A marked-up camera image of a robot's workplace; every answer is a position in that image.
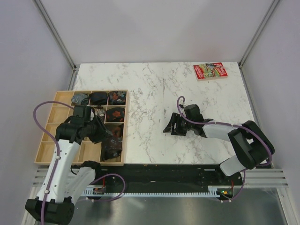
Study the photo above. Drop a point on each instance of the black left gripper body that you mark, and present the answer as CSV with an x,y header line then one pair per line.
x,y
96,130

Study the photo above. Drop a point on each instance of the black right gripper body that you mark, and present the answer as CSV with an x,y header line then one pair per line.
x,y
181,126

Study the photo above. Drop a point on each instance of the brown floral necktie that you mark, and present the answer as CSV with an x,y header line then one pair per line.
x,y
111,148

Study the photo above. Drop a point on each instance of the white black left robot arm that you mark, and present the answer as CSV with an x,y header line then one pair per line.
x,y
56,199

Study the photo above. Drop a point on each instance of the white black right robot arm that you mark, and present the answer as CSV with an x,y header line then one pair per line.
x,y
250,144

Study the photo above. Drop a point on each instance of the beige patterned rolled tie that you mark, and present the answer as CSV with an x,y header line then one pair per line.
x,y
99,111

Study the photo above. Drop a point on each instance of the red brown rolled tie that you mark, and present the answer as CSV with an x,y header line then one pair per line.
x,y
117,130

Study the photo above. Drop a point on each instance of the black red flower rolled tie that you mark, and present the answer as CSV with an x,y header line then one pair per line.
x,y
116,114

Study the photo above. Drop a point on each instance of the wooden compartment tray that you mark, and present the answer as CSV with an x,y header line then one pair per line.
x,y
88,151

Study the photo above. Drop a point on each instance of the grey rolled tie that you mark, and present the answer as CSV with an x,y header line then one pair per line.
x,y
80,99

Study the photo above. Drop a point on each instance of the dark multicolour rolled tie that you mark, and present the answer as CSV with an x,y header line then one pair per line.
x,y
117,97

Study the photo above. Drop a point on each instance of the red paperback book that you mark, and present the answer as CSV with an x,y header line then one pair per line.
x,y
210,71

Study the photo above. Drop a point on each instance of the white slotted cable duct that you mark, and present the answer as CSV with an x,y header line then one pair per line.
x,y
91,191

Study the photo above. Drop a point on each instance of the aluminium frame rail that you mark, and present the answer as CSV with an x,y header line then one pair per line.
x,y
257,178

